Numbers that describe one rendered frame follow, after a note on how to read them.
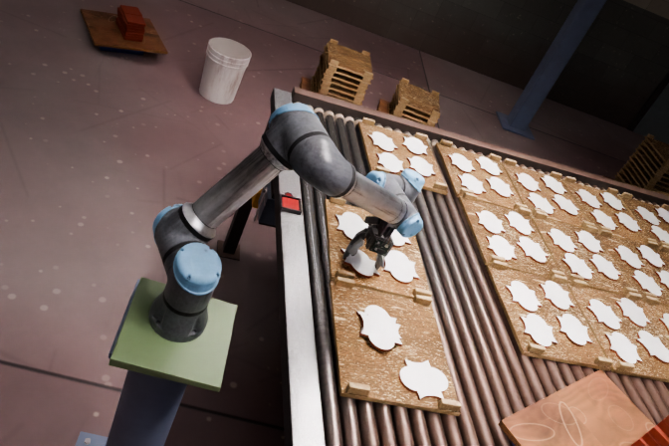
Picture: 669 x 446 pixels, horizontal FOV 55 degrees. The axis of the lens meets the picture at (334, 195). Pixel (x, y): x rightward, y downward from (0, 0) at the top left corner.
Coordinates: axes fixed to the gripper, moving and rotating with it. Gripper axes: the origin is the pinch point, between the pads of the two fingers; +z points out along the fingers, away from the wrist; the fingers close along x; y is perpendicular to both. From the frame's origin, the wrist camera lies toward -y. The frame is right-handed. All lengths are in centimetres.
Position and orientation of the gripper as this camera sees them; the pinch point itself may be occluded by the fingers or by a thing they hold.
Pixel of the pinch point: (359, 262)
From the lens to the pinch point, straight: 207.9
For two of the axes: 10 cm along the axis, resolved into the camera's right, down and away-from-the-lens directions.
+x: 8.9, 3.6, 2.9
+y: 1.1, 4.5, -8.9
